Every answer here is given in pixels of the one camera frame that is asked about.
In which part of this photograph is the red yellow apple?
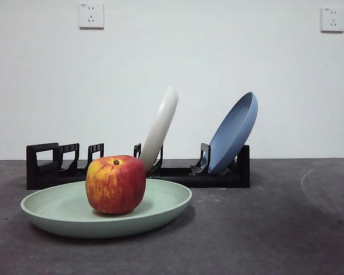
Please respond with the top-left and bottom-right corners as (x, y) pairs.
(85, 155), (147, 215)

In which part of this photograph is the blue plate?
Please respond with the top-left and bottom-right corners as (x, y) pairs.
(208, 91), (259, 174)

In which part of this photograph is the pale green plate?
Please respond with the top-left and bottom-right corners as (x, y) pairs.
(20, 179), (193, 239)

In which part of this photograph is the black plate rack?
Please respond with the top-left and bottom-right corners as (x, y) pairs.
(26, 142), (251, 190)

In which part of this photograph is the white wall socket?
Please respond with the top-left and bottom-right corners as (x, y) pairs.
(320, 7), (344, 33)
(79, 2), (105, 29)

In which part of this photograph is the beige plate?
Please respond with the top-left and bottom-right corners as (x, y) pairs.
(139, 85), (179, 167)

